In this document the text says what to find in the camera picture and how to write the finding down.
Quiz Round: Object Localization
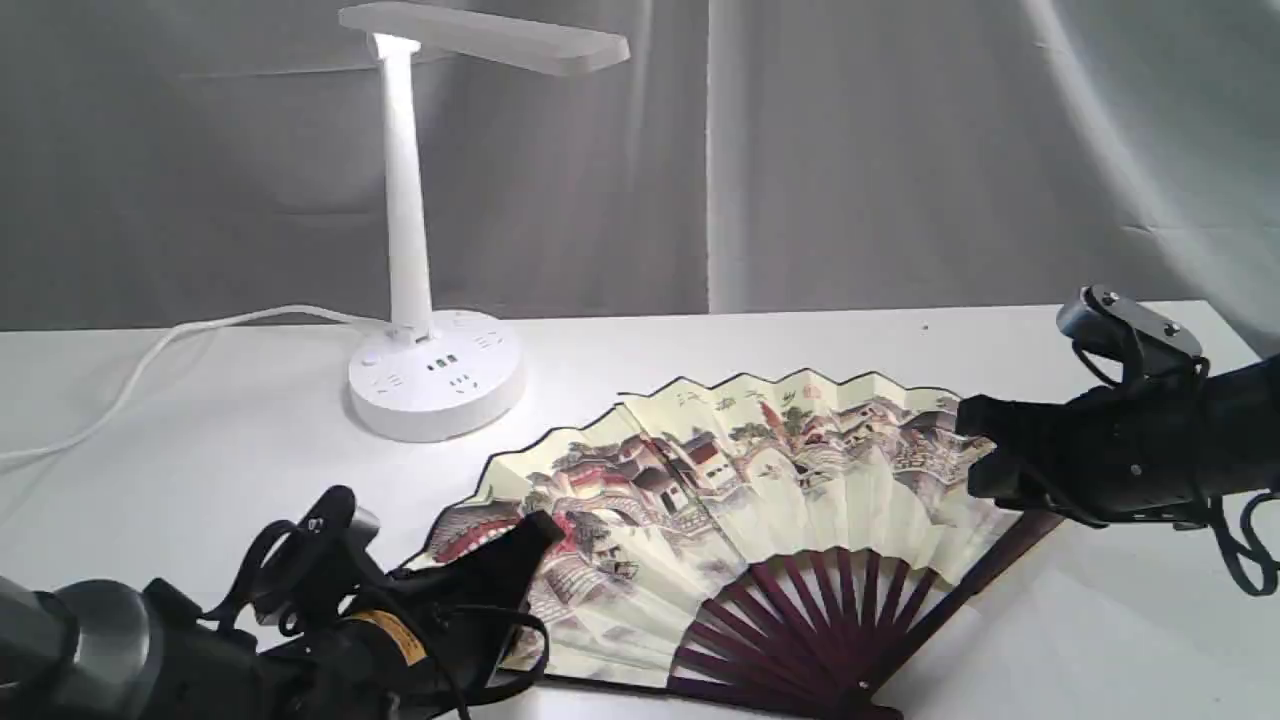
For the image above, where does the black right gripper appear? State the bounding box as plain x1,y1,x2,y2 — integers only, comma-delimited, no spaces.
956,386,1210,530

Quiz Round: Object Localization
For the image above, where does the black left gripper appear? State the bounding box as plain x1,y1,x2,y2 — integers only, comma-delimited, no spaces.
253,511,564,719

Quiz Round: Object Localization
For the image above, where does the painted paper folding fan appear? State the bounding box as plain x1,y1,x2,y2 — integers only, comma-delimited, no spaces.
410,369,1060,719

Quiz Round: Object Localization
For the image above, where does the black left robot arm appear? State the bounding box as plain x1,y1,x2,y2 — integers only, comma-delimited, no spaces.
3,512,562,719

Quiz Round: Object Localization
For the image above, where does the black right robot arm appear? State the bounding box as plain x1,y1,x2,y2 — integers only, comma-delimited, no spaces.
956,357,1279,528

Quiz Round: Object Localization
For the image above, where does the white desk lamp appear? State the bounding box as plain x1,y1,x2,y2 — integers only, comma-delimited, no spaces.
338,1,631,443

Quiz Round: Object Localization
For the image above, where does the grey backdrop curtain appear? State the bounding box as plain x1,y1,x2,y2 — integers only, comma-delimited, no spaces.
1,1,1279,355

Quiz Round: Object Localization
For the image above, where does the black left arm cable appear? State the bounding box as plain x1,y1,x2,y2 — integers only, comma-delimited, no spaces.
440,605,550,720

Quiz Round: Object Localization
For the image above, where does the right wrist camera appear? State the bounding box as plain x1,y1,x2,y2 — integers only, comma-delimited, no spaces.
1055,283,1203,388

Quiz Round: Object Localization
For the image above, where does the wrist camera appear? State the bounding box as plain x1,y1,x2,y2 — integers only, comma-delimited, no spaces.
1055,283,1203,388
201,486,387,638

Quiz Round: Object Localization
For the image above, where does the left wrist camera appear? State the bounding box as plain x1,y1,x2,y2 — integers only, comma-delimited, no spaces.
201,486,387,638

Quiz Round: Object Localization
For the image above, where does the white lamp power cable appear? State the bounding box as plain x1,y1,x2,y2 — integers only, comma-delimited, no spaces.
0,306,390,464

